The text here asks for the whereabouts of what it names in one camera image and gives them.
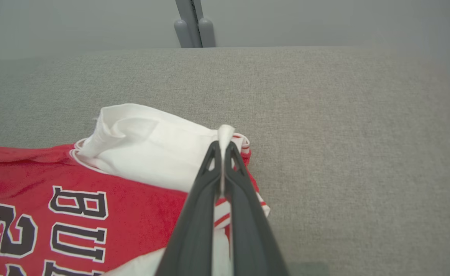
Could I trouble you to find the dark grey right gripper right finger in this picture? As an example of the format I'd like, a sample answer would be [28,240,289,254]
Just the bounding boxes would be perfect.
[224,141,290,276]

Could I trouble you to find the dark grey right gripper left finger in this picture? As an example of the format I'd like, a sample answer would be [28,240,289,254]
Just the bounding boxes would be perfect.
[154,141,222,276]

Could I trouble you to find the red basketball jersey white sleeves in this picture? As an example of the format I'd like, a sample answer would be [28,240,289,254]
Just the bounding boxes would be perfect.
[0,103,271,276]

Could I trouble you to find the grey partition post with feet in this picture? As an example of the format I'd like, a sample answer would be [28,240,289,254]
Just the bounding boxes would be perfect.
[174,0,216,48]

